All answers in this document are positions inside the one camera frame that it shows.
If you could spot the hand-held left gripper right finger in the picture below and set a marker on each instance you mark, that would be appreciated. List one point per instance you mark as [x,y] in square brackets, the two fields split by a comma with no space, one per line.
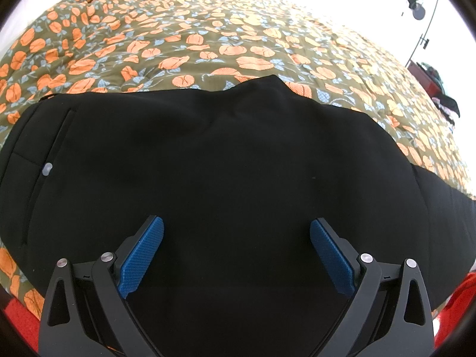
[333,256]

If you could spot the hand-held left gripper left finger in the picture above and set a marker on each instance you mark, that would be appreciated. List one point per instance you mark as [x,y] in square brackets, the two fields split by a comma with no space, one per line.
[141,256]

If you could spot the black pants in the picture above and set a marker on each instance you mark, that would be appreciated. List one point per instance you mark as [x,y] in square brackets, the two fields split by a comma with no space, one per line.
[223,156]

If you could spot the red fuzzy cloth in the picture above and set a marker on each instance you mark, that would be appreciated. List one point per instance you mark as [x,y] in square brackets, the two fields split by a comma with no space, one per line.
[457,305]

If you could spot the pile of clothes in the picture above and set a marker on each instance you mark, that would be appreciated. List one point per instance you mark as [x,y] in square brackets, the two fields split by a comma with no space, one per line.
[448,108]

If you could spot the dark wooden cabinet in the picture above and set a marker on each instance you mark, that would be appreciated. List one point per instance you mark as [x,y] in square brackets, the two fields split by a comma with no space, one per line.
[422,78]

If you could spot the green item on cabinet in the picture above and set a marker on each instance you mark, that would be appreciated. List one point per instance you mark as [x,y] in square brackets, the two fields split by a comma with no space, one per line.
[434,74]

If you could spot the orange floral green blanket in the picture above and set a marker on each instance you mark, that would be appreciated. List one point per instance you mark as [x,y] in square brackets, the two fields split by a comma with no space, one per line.
[186,29]

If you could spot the black round door hanger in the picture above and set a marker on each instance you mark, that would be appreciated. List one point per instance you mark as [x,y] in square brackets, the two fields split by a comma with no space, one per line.
[417,7]

